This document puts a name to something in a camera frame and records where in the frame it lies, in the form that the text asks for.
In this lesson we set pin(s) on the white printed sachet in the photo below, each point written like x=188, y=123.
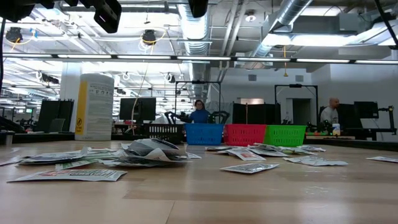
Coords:
x=248, y=168
x=315, y=161
x=267, y=152
x=53, y=157

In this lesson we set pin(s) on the black ceiling pendant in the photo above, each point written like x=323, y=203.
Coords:
x=149, y=37
x=14, y=35

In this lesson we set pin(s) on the black partition panel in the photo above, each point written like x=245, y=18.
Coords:
x=258, y=113
x=59, y=112

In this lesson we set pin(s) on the black background robot arm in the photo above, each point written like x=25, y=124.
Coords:
x=219, y=117
x=177, y=116

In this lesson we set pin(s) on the grey cup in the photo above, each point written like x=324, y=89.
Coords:
x=9, y=138

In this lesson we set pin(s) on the black plastic basket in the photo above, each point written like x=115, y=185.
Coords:
x=164, y=133

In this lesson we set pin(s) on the white wipes canister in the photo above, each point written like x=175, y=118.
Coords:
x=94, y=109

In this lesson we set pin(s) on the crumpled white sachet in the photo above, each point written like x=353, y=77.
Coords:
x=152, y=149

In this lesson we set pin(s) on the blue plastic basket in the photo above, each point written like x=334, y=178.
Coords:
x=203, y=134

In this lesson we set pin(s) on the small white bottle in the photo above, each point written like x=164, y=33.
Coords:
x=336, y=130

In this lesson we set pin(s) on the green-striped bandage wrapper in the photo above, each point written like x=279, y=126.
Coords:
x=74, y=164

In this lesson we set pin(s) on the red plastic basket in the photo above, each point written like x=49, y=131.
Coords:
x=245, y=135

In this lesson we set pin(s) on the person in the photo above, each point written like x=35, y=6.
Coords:
x=199, y=115
x=330, y=112

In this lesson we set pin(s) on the ceiling light strip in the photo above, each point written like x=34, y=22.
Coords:
x=202, y=58

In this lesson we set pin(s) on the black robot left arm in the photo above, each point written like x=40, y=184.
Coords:
x=15, y=9

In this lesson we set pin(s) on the silver ceiling duct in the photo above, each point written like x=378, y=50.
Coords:
x=292, y=11
x=196, y=31

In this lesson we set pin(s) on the dark antiseptic towelette packet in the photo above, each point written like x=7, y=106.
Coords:
x=311, y=148

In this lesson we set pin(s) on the green plastic basket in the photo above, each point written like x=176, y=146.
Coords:
x=284, y=136

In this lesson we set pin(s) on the black camera rig frame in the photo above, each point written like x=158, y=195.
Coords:
x=199, y=82
x=295, y=85

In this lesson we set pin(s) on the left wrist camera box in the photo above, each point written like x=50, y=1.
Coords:
x=107, y=15

